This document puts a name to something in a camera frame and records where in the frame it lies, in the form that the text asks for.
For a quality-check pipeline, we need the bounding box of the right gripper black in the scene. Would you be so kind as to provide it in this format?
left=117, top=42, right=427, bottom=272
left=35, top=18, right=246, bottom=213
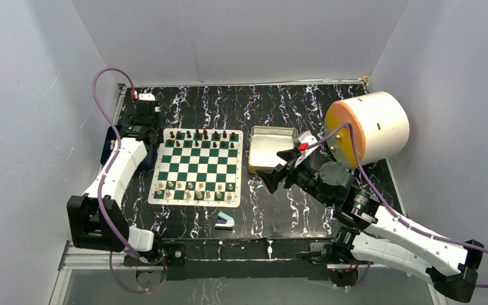
left=255, top=148, right=334, bottom=208

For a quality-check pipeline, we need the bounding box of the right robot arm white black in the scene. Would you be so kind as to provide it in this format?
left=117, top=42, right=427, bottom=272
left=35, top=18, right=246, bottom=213
left=256, top=149, right=482, bottom=303

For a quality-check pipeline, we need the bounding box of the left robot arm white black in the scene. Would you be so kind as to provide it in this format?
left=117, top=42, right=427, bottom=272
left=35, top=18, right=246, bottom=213
left=67, top=99, right=165, bottom=264

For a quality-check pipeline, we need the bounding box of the green white chess board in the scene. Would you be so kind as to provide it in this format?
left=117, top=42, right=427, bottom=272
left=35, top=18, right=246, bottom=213
left=148, top=128, right=244, bottom=208

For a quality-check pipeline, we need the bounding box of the gold rimmed metal tin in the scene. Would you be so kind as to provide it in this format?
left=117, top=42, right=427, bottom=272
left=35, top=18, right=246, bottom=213
left=248, top=126, right=297, bottom=173

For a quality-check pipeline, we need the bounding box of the light blue white stapler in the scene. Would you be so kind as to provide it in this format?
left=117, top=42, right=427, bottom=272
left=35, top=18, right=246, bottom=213
left=215, top=212, right=235, bottom=231

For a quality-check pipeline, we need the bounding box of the white cylinder orange yellow face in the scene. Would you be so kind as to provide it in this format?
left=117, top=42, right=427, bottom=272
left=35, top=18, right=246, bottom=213
left=324, top=91, right=410, bottom=165

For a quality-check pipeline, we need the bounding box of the dark blue tray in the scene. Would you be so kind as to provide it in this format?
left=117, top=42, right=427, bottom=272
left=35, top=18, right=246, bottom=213
left=100, top=125, right=163, bottom=170

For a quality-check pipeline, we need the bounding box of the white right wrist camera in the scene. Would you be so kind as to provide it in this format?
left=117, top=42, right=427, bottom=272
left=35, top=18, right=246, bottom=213
left=295, top=131, right=318, bottom=166

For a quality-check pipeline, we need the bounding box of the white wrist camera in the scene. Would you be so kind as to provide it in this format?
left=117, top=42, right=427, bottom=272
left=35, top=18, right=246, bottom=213
left=137, top=93, right=156, bottom=102
left=295, top=131, right=318, bottom=166

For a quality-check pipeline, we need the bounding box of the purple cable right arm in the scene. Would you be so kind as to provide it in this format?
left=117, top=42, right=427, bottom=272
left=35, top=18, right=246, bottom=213
left=304, top=122, right=488, bottom=290

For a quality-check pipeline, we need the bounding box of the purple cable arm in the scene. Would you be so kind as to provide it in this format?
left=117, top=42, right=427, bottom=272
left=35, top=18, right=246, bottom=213
left=91, top=67, right=167, bottom=294
left=304, top=122, right=488, bottom=290

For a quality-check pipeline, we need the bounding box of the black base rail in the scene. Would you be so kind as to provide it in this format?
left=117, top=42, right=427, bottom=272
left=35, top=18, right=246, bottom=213
left=124, top=238, right=368, bottom=286

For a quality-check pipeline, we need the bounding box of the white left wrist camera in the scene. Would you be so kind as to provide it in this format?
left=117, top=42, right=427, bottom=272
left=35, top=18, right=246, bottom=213
left=137, top=93, right=156, bottom=102

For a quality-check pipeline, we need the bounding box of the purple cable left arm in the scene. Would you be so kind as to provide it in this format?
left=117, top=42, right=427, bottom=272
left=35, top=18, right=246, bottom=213
left=91, top=67, right=167, bottom=294

